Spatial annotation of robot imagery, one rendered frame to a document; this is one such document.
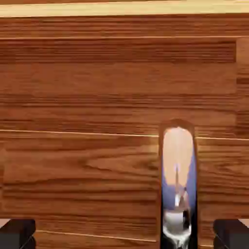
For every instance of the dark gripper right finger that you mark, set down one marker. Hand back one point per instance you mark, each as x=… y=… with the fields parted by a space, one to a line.
x=231 y=233

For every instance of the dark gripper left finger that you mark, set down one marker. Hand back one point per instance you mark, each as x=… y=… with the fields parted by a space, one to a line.
x=17 y=233

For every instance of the wooden cabinet door front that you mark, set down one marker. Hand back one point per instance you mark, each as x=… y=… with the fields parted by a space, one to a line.
x=77 y=175
x=116 y=83

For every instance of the brown wooden cabinet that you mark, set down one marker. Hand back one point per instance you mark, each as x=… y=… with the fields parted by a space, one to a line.
x=124 y=26

